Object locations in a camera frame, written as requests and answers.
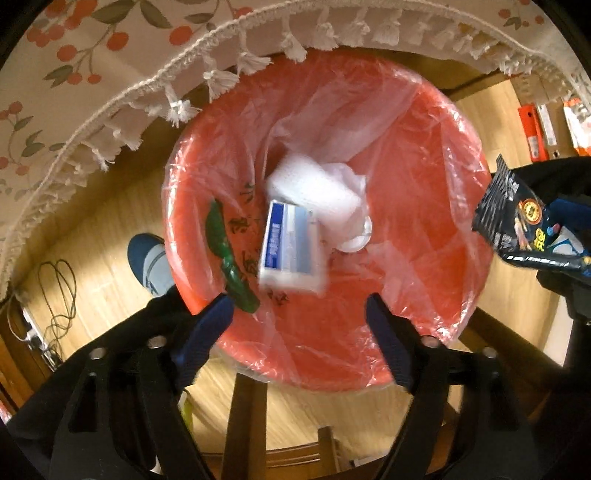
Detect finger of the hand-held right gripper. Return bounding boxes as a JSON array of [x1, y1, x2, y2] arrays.
[[547, 198, 591, 232], [536, 269, 591, 370]]

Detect floral fringed tablecloth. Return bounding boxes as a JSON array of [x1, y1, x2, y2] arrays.
[[0, 0, 591, 296]]

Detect white blue box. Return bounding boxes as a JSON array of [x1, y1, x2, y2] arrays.
[[257, 199, 329, 296]]

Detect clear plastic bin liner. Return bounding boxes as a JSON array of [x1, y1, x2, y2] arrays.
[[161, 69, 493, 396]]

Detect wooden chair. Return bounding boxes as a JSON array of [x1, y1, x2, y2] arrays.
[[203, 369, 356, 480]]

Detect wooden cabinet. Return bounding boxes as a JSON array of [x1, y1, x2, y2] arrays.
[[0, 300, 52, 418]]

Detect red trash bin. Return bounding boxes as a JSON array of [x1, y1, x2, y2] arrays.
[[161, 48, 495, 394]]

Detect thin black cable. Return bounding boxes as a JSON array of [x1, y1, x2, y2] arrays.
[[37, 259, 79, 343]]

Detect white power strip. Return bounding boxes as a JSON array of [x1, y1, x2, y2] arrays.
[[25, 320, 48, 354]]

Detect white paper wad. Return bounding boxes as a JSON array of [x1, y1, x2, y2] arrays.
[[265, 152, 365, 234]]

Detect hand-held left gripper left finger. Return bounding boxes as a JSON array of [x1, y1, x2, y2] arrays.
[[48, 293, 236, 480]]

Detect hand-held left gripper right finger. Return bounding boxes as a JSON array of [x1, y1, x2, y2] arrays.
[[365, 293, 541, 480]]

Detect black snack packet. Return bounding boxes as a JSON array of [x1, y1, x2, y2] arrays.
[[472, 154, 591, 278]]

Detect white plastic cup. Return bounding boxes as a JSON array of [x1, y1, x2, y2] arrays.
[[335, 215, 373, 254]]

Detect green wrapper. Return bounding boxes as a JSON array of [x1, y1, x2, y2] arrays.
[[204, 199, 260, 315]]

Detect person's left leg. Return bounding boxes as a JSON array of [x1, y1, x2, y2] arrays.
[[7, 284, 218, 480]]

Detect orange file folder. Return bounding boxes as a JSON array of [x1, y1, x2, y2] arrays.
[[517, 105, 549, 163]]

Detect blue grey shoe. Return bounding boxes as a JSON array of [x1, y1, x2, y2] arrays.
[[127, 233, 177, 299]]

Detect orange and white binders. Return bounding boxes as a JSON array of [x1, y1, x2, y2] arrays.
[[538, 102, 576, 160]]

